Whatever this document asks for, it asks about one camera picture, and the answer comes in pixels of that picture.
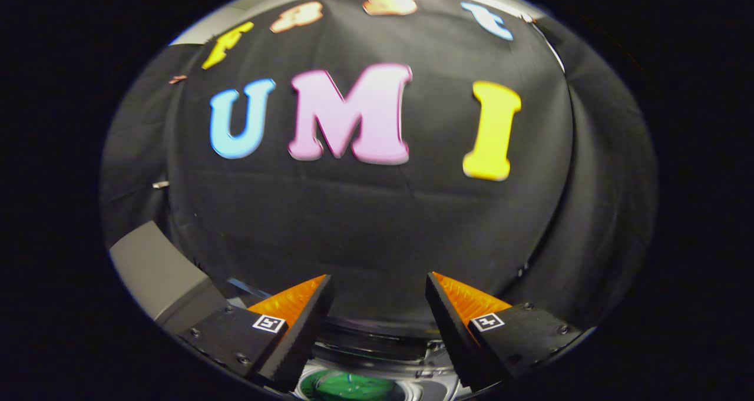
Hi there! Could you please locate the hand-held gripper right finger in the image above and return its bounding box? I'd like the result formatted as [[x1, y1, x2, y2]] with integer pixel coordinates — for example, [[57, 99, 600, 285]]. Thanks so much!
[[425, 271, 597, 392]]

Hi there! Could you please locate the grey toy washing machine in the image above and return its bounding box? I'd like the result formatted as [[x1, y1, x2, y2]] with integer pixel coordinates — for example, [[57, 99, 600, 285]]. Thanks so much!
[[292, 316, 475, 401]]

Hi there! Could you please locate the green polo shirt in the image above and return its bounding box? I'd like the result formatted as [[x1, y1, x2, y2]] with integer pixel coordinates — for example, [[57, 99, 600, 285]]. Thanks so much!
[[315, 370, 395, 400]]

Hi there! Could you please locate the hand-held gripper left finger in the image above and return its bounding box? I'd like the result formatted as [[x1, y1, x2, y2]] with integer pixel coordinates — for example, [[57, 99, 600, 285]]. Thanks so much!
[[176, 274, 335, 394]]

